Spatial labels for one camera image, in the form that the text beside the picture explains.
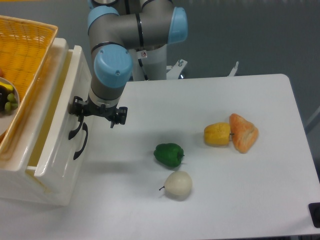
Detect yellow bell pepper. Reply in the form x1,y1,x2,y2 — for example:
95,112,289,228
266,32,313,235
203,122,234,147

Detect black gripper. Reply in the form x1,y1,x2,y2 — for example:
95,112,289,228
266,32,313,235
69,96,128,129

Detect green grapes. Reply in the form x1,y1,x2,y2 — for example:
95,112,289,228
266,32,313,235
4,93,19,113

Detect green bell pepper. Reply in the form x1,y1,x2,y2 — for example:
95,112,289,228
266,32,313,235
153,143,184,168

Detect orange bread piece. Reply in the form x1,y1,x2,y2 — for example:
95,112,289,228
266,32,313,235
229,113,259,154

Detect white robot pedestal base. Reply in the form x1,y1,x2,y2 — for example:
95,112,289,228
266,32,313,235
128,44,240,82

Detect white plate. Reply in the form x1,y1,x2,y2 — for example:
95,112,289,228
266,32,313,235
0,77,20,136

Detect yellow woven basket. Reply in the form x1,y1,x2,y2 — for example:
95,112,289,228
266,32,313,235
0,15,58,152

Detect black top drawer handle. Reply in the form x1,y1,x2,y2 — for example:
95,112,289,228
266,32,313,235
68,122,83,140

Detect white drawer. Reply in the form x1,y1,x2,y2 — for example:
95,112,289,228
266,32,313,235
24,44,94,195

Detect black bottom drawer handle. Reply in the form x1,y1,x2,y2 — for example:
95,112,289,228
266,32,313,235
73,122,89,161

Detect dark purple eggplant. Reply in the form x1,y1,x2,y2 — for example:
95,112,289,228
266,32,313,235
0,83,14,111

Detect black corner clamp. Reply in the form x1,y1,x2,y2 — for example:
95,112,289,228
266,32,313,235
308,202,320,228

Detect white pear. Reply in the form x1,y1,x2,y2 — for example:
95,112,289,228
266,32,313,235
158,170,193,201

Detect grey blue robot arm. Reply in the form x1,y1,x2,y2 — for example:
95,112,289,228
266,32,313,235
70,0,188,126

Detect white drawer cabinet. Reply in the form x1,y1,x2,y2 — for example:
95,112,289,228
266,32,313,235
0,37,93,207

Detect black drawer handle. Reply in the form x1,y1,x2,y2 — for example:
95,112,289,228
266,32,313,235
73,122,89,161
68,122,83,140

